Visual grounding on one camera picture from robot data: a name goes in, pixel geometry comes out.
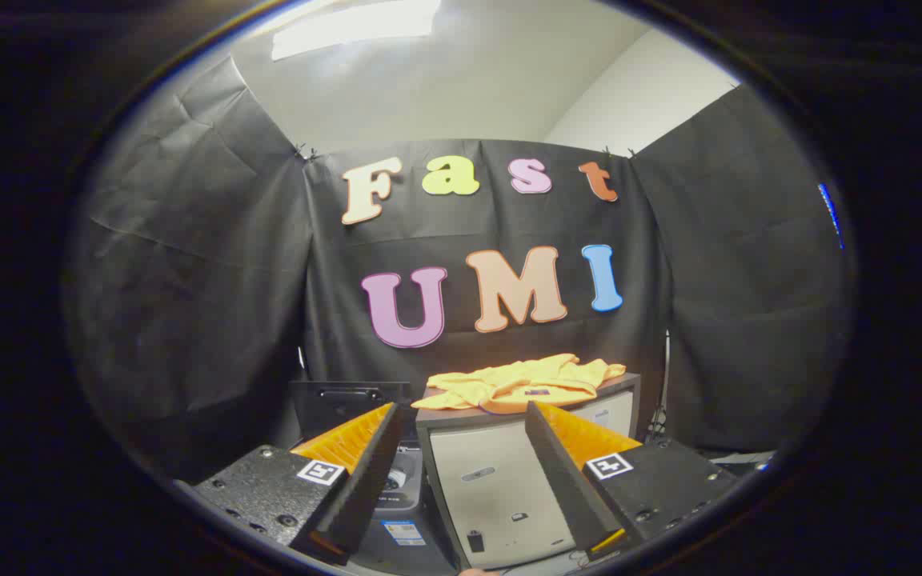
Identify ceiling light panel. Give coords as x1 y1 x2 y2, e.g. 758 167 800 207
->
271 0 443 62

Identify dark grey washing machine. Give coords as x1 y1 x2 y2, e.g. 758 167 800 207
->
349 436 462 574

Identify dark cable bundle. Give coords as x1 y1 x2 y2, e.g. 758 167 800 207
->
643 331 671 442

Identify yellow-orange shirt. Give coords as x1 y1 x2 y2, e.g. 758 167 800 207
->
411 353 627 415

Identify black backdrop cloth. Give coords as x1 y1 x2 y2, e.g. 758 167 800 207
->
67 54 852 482

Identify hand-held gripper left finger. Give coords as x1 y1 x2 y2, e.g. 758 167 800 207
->
175 402 403 566

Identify grey cabinet with dark top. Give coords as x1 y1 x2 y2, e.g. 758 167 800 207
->
415 372 643 571

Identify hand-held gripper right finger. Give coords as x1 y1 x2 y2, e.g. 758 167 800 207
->
525 400 742 561

